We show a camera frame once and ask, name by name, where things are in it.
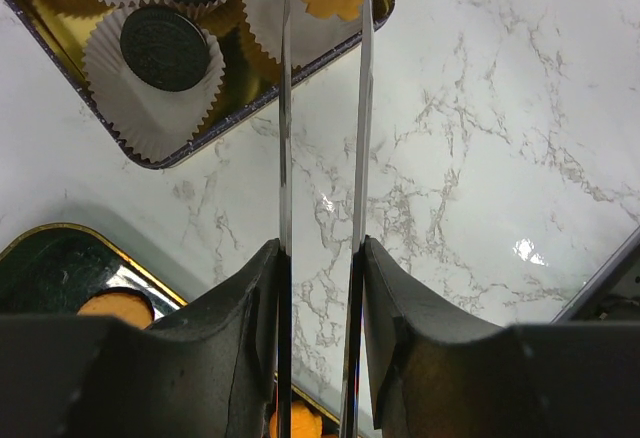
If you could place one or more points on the black cookie tray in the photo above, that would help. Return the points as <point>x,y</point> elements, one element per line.
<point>55,269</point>

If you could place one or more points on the orange round cookie top right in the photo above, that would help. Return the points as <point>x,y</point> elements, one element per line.
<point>125,306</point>

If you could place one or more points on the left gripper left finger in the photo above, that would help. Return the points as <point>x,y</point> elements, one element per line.
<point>205,370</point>

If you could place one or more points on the orange fish cookie top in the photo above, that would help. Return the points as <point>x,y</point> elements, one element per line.
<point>304,422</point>

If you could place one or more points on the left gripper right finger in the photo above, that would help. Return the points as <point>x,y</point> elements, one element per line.
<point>436,370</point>

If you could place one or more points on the cookie tin box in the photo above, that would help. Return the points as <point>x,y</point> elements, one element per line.
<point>62,28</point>

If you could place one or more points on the white paper cupcake liner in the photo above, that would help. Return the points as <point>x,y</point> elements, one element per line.
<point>147,118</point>

